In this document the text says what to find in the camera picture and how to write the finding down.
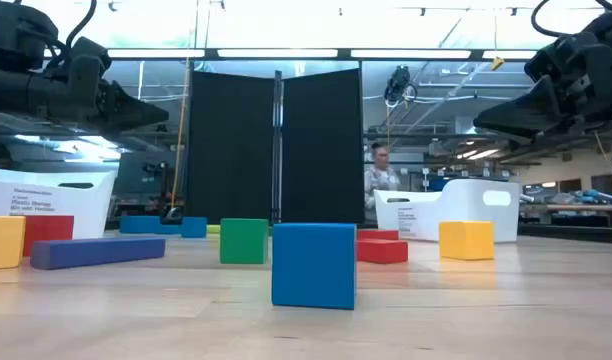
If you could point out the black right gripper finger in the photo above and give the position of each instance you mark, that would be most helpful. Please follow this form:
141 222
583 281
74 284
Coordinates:
526 115

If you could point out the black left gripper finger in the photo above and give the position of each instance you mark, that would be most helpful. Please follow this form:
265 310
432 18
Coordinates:
126 110

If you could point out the small blue foam cube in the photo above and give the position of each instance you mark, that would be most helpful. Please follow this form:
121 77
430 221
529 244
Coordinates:
193 227

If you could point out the yellow foam cube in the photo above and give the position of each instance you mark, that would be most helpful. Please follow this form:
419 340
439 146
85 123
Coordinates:
466 240
3 242

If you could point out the long purple foam block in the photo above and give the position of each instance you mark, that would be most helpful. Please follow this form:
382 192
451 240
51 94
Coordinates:
96 252

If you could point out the green foam cube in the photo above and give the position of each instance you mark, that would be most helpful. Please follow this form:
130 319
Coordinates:
243 241

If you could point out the red foam brick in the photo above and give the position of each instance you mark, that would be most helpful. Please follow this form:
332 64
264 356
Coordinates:
381 251

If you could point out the large blue foam cube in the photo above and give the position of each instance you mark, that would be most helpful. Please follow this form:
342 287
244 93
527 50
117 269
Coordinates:
313 265

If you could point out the yellow hanging tag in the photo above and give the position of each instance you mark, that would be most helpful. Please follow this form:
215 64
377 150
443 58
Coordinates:
497 63

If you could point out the wooden background workbench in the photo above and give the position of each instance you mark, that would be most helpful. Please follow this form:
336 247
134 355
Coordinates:
576 207

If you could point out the white plastic storage bin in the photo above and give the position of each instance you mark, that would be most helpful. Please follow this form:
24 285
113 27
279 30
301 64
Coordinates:
86 210
466 210

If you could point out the blue background bin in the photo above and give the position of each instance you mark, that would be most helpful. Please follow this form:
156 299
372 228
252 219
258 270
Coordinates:
438 185

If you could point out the black partition panel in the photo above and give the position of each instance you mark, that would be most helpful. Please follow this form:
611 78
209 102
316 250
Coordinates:
231 150
321 150

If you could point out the black stand base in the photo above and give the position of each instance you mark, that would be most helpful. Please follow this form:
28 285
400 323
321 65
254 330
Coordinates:
172 215

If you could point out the blue flat foam block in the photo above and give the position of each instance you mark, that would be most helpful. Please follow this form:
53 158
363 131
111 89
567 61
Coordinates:
168 230

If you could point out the black hanging ceiling device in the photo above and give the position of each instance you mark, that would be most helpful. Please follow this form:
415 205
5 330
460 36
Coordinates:
398 82

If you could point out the red foam cube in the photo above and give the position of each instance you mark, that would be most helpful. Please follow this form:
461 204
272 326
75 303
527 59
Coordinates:
51 232

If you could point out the lime flat foam block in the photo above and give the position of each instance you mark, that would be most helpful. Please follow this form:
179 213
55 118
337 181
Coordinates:
213 229

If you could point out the person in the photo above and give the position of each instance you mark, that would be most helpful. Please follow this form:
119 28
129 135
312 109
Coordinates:
381 180

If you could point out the long ceiling light strip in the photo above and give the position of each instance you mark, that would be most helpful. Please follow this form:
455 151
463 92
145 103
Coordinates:
276 53

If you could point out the black table edge rail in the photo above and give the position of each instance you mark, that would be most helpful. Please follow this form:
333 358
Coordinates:
571 234

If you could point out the metal partition hinge post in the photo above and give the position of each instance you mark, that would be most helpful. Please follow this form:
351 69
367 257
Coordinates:
277 150

